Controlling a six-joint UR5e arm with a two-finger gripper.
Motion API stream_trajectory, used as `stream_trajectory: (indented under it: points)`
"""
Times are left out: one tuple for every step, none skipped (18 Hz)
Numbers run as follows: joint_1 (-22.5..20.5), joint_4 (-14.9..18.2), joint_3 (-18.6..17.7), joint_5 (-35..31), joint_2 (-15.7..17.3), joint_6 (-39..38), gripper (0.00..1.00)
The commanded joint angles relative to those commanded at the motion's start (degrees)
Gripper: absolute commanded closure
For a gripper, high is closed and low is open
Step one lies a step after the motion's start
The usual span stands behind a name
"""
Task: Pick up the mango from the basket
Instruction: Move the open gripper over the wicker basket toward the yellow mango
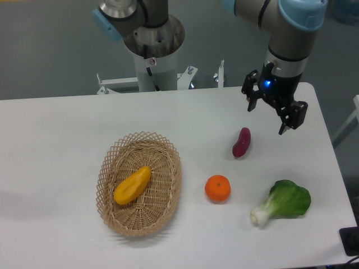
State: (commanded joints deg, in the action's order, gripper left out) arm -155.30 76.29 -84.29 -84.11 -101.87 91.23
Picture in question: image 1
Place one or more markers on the black device at table edge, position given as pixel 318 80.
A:
pixel 349 238

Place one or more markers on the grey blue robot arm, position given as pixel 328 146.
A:
pixel 153 36

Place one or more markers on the purple sweet potato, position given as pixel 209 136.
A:
pixel 242 144

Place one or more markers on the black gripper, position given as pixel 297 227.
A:
pixel 278 92

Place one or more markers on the orange tangerine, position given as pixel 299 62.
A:
pixel 218 188

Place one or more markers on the white metal frame bracket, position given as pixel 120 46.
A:
pixel 219 77

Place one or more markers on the white post at right edge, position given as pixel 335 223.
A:
pixel 347 126

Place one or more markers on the green bok choy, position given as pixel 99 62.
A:
pixel 285 200

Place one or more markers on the yellow mango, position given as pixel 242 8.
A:
pixel 133 186

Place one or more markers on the woven wicker basket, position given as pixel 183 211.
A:
pixel 154 207

